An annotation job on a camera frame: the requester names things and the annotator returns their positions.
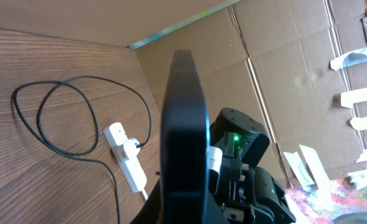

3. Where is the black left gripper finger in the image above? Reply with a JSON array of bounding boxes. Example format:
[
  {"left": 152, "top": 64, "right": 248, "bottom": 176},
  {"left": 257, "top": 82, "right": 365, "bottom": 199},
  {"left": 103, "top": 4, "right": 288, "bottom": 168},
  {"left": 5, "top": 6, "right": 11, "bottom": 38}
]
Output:
[{"left": 130, "top": 181, "right": 161, "bottom": 224}]

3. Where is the black Galaxy smartphone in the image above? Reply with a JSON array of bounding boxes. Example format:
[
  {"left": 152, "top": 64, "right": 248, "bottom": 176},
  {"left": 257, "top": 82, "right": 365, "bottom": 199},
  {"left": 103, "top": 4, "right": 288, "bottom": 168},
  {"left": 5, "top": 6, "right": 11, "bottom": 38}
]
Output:
[{"left": 160, "top": 50, "right": 210, "bottom": 223}]

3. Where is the black USB charging cable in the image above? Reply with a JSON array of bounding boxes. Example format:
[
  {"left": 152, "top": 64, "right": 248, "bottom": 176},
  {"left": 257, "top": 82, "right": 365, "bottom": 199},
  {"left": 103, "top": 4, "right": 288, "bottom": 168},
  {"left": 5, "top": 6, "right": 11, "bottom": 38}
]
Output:
[{"left": 12, "top": 75, "right": 152, "bottom": 224}]

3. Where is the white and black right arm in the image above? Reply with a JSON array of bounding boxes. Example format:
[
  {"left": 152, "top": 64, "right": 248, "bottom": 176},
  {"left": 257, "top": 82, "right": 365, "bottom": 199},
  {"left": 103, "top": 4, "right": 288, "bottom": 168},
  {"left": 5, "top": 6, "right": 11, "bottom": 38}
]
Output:
[{"left": 208, "top": 108, "right": 296, "bottom": 224}]

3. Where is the white USB charger plug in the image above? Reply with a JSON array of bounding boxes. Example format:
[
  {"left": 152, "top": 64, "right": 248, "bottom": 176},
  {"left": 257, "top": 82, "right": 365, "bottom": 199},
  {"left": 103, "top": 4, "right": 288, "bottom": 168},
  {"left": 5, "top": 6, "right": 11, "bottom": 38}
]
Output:
[{"left": 123, "top": 138, "right": 141, "bottom": 158}]

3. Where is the white power strip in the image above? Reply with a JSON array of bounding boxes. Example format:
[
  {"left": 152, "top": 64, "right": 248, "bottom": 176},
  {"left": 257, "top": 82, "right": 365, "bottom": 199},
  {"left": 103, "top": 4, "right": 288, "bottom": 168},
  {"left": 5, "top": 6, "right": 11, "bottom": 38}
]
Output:
[{"left": 103, "top": 123, "right": 147, "bottom": 193}]

